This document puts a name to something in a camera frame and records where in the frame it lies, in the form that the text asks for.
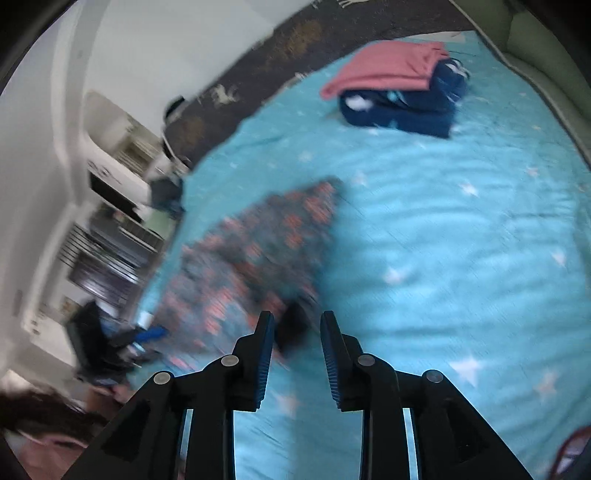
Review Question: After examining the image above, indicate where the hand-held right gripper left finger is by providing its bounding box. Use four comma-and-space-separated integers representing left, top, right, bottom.
62, 311, 277, 480

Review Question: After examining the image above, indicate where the green sofa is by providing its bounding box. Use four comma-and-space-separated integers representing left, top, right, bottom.
450, 0, 591, 167

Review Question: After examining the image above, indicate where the dark printed bed sheet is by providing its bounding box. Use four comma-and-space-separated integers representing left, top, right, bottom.
164, 0, 481, 171

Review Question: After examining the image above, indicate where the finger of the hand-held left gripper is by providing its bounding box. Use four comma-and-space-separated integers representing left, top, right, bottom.
111, 325, 169, 352

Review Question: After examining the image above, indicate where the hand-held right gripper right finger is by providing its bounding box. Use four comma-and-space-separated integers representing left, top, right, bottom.
320, 311, 534, 480

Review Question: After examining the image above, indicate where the turquoise star blanket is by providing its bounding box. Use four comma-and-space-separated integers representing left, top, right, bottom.
124, 30, 591, 480

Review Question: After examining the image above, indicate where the floral print garment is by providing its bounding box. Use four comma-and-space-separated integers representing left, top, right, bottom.
152, 178, 345, 370

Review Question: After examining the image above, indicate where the pink folded garment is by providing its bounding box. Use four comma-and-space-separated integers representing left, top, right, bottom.
321, 41, 450, 101

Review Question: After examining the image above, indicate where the dark drawer rack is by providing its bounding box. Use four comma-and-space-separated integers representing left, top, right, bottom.
67, 205, 164, 315

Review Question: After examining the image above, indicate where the person's dark hair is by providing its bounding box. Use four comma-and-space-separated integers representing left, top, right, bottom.
0, 390, 108, 446

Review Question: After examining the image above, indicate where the white cabinet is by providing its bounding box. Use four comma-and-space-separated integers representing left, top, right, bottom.
83, 90, 195, 217

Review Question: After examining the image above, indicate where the navy printed folded garment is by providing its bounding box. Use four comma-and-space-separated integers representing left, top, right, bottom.
338, 58, 472, 139

